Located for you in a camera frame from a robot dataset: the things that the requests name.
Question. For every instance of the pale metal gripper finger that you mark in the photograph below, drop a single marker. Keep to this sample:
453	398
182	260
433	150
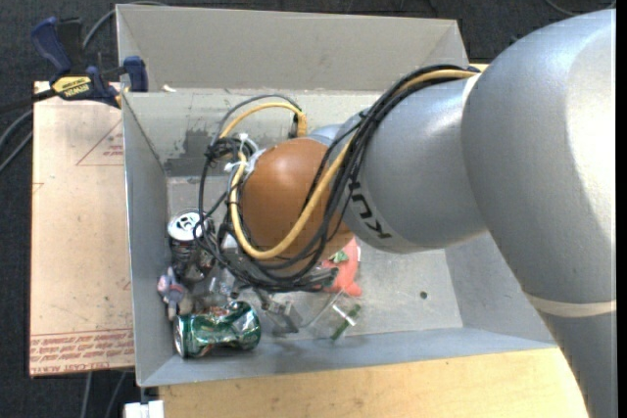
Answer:
264	299
284	318

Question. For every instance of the red toy fruit green leaves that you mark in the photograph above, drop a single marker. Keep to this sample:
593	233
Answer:
347	276

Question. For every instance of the clear glass thing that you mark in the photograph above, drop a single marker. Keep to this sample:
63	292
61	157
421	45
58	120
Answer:
219	291

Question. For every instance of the crushed green drink can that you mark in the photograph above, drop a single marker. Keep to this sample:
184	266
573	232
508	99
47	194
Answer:
215	330

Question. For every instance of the small purple toy animal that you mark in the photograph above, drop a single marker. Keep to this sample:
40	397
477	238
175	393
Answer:
172	292

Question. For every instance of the silver drink can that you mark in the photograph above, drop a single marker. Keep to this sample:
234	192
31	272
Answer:
186	230

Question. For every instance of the brown cardboard board red print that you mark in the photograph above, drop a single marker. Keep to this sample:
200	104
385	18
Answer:
78	220

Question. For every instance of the grey metal bin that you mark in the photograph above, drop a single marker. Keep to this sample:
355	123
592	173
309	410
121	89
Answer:
274	49

